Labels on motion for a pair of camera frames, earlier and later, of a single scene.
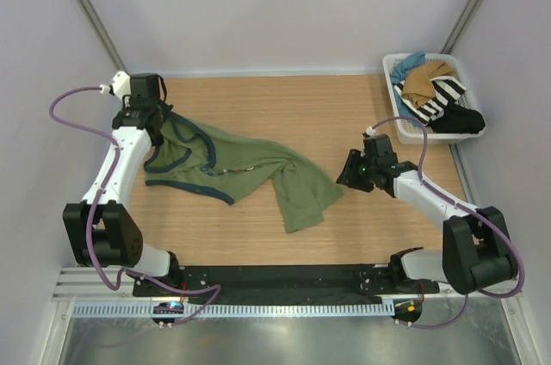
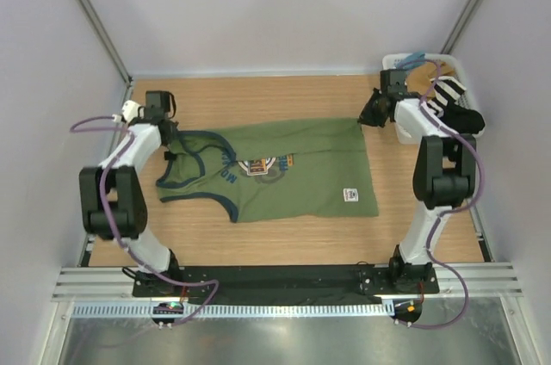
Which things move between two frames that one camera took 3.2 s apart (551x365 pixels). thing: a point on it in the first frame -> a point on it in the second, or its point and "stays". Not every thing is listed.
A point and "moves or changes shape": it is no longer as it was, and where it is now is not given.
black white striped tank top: (446, 89) stays
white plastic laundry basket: (411, 131) stays
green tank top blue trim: (188, 157) moves or changes shape
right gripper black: (349, 174) -> (368, 116)
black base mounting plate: (282, 284) stays
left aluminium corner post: (89, 9) stays
